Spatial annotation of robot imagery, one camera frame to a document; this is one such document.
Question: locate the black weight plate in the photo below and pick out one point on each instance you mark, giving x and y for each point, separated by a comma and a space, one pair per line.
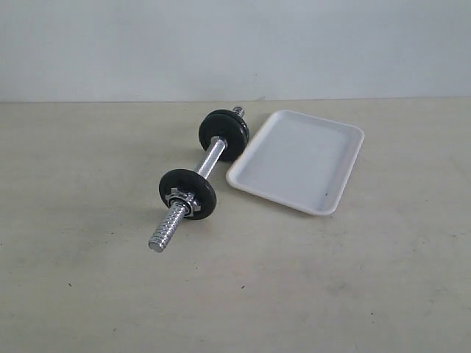
188, 181
235, 145
241, 123

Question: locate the chrome star collar nut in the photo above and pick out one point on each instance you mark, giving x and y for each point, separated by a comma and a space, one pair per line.
187, 200

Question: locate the chrome threaded dumbbell bar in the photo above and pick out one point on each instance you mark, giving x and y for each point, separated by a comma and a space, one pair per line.
175, 214

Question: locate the white rectangular plastic tray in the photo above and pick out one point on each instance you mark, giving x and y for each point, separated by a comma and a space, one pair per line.
299, 161

